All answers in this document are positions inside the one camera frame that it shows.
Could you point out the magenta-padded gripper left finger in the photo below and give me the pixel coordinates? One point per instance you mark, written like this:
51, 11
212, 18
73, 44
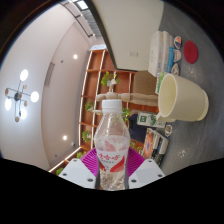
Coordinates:
75, 170

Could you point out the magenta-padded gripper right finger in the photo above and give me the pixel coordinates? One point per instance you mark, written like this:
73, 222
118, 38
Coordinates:
148, 170

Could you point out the clear plastic water bottle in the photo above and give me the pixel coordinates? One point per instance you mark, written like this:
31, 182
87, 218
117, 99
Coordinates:
112, 140

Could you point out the round recessed ceiling light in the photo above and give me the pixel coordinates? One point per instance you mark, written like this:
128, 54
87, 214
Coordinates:
75, 56
64, 137

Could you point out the green and white milk carton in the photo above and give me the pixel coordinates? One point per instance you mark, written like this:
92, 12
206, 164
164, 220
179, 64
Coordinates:
148, 119

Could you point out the cream plastic cup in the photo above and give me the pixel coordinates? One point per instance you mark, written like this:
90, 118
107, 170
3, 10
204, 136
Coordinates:
186, 100

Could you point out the tan upholstered chair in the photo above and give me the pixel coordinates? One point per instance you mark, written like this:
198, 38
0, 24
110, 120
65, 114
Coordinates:
144, 83

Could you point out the branched globe ceiling lamp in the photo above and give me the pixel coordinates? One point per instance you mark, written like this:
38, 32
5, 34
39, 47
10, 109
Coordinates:
18, 96

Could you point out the ceiling air vent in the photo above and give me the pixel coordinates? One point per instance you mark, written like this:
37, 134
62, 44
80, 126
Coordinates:
49, 74

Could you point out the white tissue pack stack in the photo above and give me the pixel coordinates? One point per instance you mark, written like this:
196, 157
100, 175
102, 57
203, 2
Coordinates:
160, 53

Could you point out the round red coaster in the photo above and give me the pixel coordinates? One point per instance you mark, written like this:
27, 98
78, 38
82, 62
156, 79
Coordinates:
191, 52

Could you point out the wooden wall shelf unit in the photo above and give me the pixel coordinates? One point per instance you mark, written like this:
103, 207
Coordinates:
95, 86

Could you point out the small white wall plate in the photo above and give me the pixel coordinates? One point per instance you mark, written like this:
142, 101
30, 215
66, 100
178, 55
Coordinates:
133, 53

